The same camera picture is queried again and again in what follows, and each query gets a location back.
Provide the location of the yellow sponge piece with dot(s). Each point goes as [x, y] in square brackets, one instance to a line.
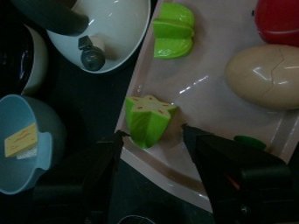
[21, 140]

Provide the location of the black and white bowl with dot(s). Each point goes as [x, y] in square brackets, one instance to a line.
[39, 58]

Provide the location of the green starfruit piece ridged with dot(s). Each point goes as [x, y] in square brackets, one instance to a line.
[172, 32]

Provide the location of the light blue toy bowl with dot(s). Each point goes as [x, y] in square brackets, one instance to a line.
[15, 116]

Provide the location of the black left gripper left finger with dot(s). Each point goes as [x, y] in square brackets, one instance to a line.
[85, 180]

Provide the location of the tan toy egg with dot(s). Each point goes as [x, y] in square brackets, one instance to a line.
[260, 75]

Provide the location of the green star fruit toy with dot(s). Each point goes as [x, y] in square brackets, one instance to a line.
[149, 122]

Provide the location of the small orange toy green leaf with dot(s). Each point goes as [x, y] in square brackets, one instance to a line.
[248, 142]

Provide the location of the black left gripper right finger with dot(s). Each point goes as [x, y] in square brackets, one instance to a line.
[240, 180]

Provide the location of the red toy fruit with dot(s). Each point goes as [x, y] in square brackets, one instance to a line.
[278, 22]

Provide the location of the pink rectangular tray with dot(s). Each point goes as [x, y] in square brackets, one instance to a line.
[217, 96]

